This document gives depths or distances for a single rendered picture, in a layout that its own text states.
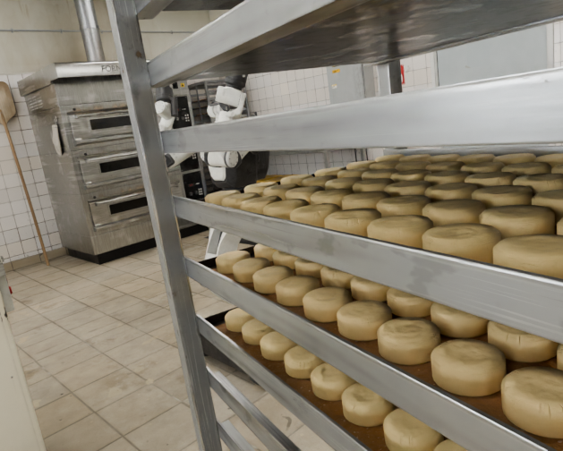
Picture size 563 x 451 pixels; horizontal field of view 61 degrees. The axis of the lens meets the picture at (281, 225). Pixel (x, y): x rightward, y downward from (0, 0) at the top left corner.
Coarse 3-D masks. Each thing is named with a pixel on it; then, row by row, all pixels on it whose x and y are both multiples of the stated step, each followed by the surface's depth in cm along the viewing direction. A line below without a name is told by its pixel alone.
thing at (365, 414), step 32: (256, 320) 67; (256, 352) 62; (288, 352) 57; (288, 384) 54; (320, 384) 50; (352, 384) 50; (352, 416) 45; (384, 416) 45; (384, 448) 42; (416, 448) 39; (448, 448) 38
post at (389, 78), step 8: (384, 64) 85; (392, 64) 84; (384, 72) 85; (392, 72) 84; (400, 72) 85; (384, 80) 85; (392, 80) 85; (400, 80) 86; (384, 88) 86; (392, 88) 85; (400, 88) 86
